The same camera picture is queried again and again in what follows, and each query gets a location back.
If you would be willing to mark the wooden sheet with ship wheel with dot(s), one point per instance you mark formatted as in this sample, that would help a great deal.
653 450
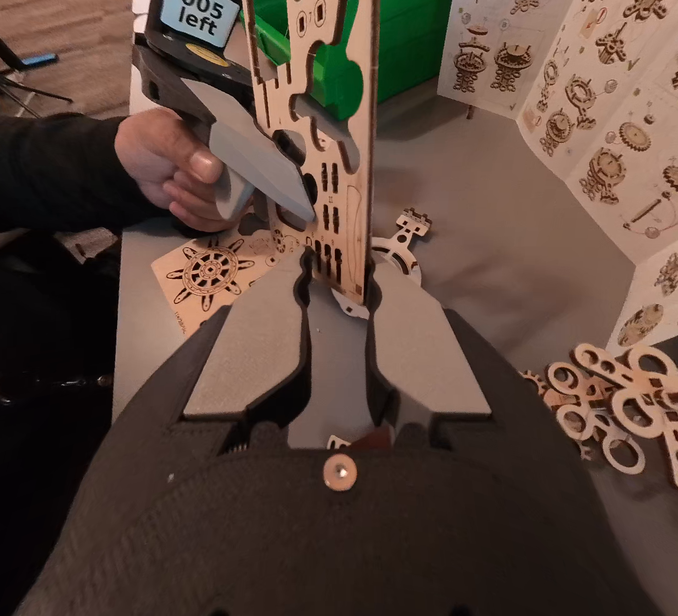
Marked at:
175 309

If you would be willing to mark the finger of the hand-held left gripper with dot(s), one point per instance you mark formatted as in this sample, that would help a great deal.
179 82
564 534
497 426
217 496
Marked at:
254 155
318 113

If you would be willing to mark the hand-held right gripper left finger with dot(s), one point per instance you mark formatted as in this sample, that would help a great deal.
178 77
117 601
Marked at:
249 351

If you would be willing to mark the folded instruction booklet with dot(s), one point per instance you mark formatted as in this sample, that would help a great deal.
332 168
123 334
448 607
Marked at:
556 70

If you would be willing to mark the green plastic bin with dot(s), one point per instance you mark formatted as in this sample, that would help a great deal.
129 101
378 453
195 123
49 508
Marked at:
413 44

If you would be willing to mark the wooden looped model assembly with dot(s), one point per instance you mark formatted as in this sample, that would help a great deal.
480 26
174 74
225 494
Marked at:
609 377

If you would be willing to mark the round wooden frame part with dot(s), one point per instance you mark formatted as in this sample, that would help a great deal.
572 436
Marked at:
418 219

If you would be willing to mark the person's left forearm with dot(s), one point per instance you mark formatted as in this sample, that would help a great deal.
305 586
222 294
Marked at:
53 171

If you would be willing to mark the person's left hand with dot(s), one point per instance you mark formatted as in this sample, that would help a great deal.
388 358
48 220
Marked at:
159 155

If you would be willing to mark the wooden sheet with blob cutouts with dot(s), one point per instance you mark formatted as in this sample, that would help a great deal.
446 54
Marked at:
352 224

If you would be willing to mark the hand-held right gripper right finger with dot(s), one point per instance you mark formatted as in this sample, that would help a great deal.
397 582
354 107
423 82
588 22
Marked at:
429 356

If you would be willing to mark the blue flat object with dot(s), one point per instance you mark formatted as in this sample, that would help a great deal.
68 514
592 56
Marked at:
37 59

